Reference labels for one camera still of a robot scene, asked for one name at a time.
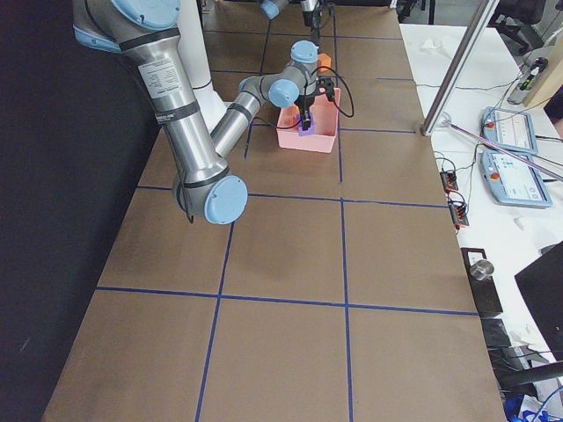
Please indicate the blue teach pendant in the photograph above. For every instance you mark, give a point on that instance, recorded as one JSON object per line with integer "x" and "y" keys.
{"x": 512, "y": 130}
{"x": 512, "y": 182}

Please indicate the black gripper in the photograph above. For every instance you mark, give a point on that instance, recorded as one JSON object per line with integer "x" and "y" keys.
{"x": 307, "y": 100}
{"x": 314, "y": 19}

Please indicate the pink plastic bin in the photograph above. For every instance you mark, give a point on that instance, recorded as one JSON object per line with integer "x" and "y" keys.
{"x": 320, "y": 136}

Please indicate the orange foam block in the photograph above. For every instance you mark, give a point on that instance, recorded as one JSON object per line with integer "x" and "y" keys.
{"x": 324, "y": 63}

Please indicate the crumpled white paper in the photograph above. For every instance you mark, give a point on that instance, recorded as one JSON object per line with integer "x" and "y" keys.
{"x": 431, "y": 46}

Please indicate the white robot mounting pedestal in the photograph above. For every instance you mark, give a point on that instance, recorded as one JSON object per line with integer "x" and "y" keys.
{"x": 194, "y": 57}

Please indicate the black box with metal cup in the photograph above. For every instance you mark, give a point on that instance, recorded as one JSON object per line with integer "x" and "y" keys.
{"x": 484, "y": 291}

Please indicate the near blue teach pendant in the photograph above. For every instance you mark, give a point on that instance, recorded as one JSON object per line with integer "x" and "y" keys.
{"x": 512, "y": 182}

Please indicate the black monitor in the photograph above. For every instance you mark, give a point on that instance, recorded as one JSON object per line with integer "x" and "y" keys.
{"x": 540, "y": 285}

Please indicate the far blue teach pendant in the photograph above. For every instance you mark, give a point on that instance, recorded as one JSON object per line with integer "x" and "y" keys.
{"x": 512, "y": 130}

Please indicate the purple foam block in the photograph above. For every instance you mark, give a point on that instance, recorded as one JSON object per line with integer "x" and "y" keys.
{"x": 307, "y": 128}

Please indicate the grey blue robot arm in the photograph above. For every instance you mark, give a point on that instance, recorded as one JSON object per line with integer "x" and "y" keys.
{"x": 164, "y": 41}
{"x": 273, "y": 8}

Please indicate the orange black connector strip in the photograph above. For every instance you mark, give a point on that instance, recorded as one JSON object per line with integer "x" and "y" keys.
{"x": 456, "y": 201}

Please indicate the aluminium frame post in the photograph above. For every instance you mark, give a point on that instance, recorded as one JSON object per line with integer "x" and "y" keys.
{"x": 476, "y": 27}

